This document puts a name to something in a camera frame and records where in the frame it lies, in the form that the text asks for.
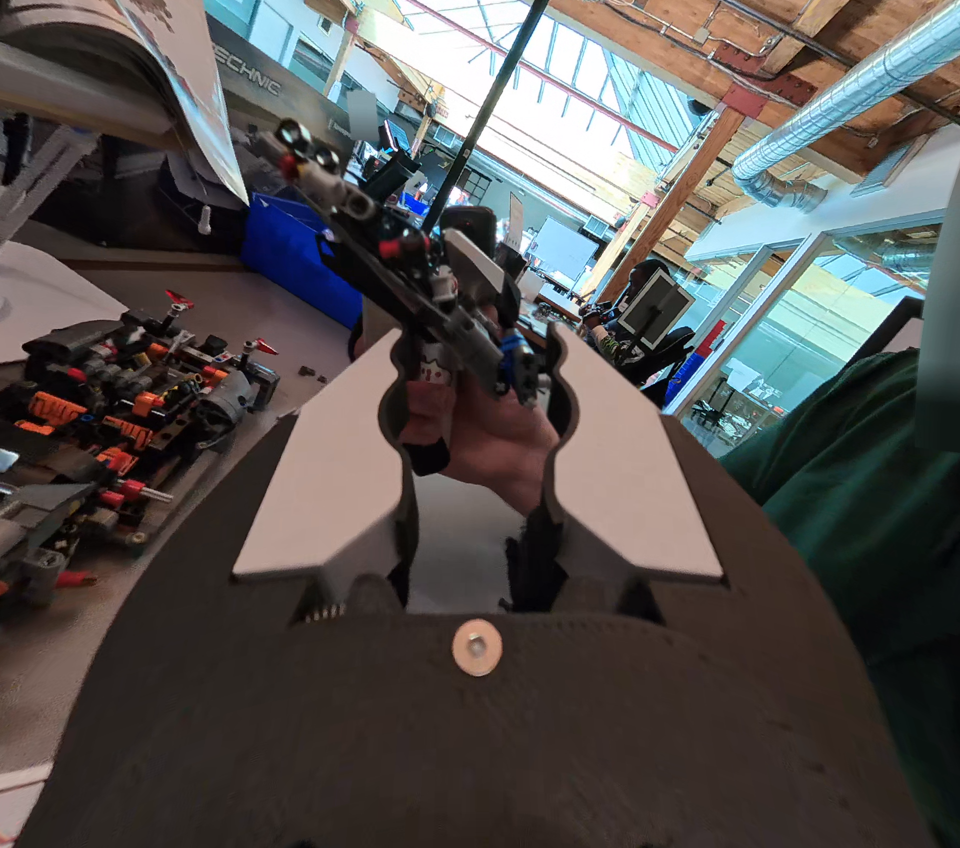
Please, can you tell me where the silver ventilation duct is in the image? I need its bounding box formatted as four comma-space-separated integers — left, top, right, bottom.
731, 0, 960, 213

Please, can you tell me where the lego instruction booklet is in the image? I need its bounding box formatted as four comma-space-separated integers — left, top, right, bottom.
0, 0, 252, 204

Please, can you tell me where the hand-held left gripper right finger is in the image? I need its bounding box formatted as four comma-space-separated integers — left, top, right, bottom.
543, 322, 726, 585

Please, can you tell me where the white board on stand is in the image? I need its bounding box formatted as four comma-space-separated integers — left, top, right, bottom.
618, 267, 696, 350

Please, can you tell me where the grey orange lego car model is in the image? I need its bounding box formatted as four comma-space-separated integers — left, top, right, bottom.
0, 289, 282, 609

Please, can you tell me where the person's right hand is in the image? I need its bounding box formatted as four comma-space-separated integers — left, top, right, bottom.
405, 368, 561, 515

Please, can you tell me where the dark lego set box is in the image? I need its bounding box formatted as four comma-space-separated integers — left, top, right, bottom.
206, 12, 357, 148

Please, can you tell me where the blue bin with tag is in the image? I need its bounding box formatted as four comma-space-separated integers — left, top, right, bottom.
240, 192, 366, 330

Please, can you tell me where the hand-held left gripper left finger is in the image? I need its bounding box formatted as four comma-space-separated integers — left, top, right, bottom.
231, 328, 420, 585

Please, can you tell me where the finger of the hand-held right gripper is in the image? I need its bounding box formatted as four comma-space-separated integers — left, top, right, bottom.
442, 229, 509, 300

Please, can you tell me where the whiteboard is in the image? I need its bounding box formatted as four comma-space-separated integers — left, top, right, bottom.
525, 217, 599, 287

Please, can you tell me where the black office chair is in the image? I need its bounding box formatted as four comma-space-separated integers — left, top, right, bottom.
622, 327, 697, 388

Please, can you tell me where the black lego subassembly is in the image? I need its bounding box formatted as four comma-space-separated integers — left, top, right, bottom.
251, 117, 552, 410

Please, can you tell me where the person's right forearm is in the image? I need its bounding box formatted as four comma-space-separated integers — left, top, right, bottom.
718, 347, 960, 848

